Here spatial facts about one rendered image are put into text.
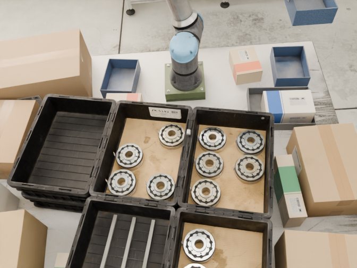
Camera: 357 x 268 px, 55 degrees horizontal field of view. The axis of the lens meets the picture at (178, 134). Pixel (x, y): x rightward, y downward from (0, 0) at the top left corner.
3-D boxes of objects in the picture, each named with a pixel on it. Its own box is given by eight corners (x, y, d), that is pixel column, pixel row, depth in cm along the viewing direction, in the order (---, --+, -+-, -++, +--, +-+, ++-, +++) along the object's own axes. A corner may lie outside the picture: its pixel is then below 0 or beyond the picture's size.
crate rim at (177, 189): (118, 102, 137) (117, 99, 135) (193, 109, 132) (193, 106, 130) (89, 197, 116) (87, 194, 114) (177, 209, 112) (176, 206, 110)
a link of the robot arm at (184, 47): (169, 73, 150) (166, 51, 138) (174, 50, 156) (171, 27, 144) (196, 75, 148) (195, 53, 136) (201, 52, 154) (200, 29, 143)
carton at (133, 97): (106, 124, 157) (102, 114, 151) (110, 102, 163) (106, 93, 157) (141, 124, 155) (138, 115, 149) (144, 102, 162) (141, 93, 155)
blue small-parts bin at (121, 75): (112, 68, 175) (108, 58, 169) (141, 68, 173) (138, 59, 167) (103, 99, 165) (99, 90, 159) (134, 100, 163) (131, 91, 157)
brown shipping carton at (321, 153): (285, 148, 144) (294, 126, 130) (339, 143, 143) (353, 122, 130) (303, 217, 128) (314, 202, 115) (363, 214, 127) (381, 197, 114)
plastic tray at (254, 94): (249, 130, 150) (250, 124, 146) (246, 94, 160) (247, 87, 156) (313, 130, 148) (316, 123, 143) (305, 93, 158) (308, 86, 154)
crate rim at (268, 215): (193, 109, 132) (193, 106, 130) (273, 116, 128) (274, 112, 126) (177, 209, 112) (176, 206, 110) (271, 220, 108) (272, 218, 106)
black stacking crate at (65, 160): (57, 111, 149) (46, 94, 139) (122, 117, 145) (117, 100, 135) (21, 197, 129) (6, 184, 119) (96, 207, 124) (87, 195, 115)
